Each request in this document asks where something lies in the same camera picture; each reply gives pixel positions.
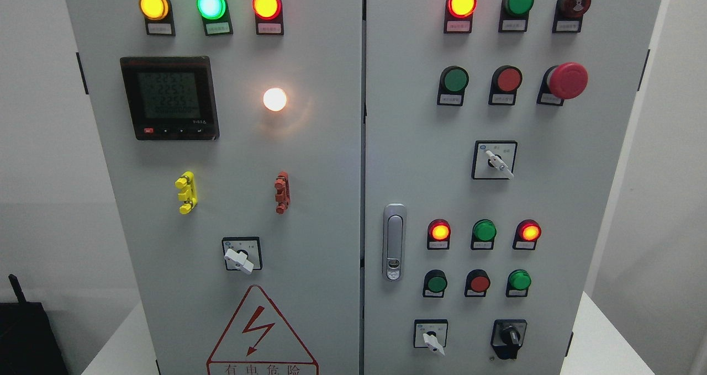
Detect black knob selector switch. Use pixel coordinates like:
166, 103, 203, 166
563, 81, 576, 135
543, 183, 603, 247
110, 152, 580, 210
490, 319, 527, 360

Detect grey electrical control cabinet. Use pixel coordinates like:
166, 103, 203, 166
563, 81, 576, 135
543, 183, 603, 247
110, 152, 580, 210
66, 0, 661, 374

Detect red terminal connector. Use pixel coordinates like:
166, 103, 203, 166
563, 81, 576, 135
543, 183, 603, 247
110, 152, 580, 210
273, 171, 291, 214

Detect red lit light lower left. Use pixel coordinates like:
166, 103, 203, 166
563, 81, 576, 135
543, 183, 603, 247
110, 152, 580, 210
427, 219, 451, 251

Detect white lit indicator lamp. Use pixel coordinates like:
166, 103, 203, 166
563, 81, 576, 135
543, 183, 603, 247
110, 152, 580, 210
262, 87, 288, 112

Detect green push button lower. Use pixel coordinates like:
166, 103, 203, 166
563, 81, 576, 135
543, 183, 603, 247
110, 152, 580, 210
422, 269, 449, 299

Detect green push button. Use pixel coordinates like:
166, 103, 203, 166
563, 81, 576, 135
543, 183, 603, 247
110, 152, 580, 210
436, 66, 469, 107
422, 269, 449, 299

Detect green push button upper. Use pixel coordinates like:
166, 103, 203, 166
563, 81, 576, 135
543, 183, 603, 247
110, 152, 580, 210
436, 66, 469, 107

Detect green indicator light lower middle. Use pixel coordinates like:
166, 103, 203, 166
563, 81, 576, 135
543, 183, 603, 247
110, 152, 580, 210
470, 219, 497, 251

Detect red push button lower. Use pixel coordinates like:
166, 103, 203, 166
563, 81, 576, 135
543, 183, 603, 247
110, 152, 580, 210
464, 269, 490, 298

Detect red push button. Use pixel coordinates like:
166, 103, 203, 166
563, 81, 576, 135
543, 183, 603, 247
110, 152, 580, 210
488, 65, 523, 106
464, 269, 490, 298

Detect yellow terminal connector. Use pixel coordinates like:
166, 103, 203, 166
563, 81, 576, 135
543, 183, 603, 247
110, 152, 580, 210
174, 171, 198, 215

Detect red push button upper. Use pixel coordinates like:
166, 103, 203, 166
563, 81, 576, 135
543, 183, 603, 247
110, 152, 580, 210
488, 65, 523, 106

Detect red indicator light lower right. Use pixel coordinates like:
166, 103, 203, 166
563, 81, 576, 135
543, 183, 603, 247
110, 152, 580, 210
513, 219, 541, 251

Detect red high voltage warning sign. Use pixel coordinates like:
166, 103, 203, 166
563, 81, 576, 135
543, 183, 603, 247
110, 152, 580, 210
205, 285, 320, 374

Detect red lit indicator light left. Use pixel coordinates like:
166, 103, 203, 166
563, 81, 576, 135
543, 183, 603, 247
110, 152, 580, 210
252, 0, 284, 35

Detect green indicator light bottom right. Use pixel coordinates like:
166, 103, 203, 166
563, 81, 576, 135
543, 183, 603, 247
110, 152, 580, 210
505, 269, 532, 298

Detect black digital power meter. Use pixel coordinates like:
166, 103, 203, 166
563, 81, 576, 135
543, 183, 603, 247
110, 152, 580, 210
120, 56, 220, 141

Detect red lit light top right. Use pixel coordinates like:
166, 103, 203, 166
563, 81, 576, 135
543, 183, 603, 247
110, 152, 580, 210
444, 0, 477, 34

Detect green lit indicator light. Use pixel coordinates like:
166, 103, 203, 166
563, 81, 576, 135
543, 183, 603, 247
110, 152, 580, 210
196, 0, 233, 37

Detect red emergency stop button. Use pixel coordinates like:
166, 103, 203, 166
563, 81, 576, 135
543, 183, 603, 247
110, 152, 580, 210
537, 61, 589, 107

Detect green indicator light top right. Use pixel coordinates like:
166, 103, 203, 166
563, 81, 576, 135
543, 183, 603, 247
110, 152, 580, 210
498, 0, 535, 33

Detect yellow indicator light top left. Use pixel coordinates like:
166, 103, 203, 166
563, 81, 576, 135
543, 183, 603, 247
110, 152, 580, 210
139, 0, 175, 37

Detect dark red buzzer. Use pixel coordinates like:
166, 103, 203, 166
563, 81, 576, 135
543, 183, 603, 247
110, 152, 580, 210
552, 0, 592, 34

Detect black device with antenna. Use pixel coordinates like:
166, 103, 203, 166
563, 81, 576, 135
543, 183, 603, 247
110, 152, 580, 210
1, 274, 68, 374

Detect silver door latch handle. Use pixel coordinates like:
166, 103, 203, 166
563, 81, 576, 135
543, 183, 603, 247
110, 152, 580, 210
382, 203, 407, 281

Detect white selector switch left door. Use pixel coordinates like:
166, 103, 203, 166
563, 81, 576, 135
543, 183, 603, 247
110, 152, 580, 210
221, 236, 263, 274

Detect white selector switch upper right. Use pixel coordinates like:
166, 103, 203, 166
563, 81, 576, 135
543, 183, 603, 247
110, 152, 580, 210
471, 140, 518, 179

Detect white selector switch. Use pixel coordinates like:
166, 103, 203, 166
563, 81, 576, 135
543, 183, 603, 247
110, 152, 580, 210
471, 140, 518, 179
413, 319, 449, 356

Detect white selector switch bottom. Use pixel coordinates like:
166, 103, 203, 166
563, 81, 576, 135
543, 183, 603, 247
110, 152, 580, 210
413, 319, 449, 356

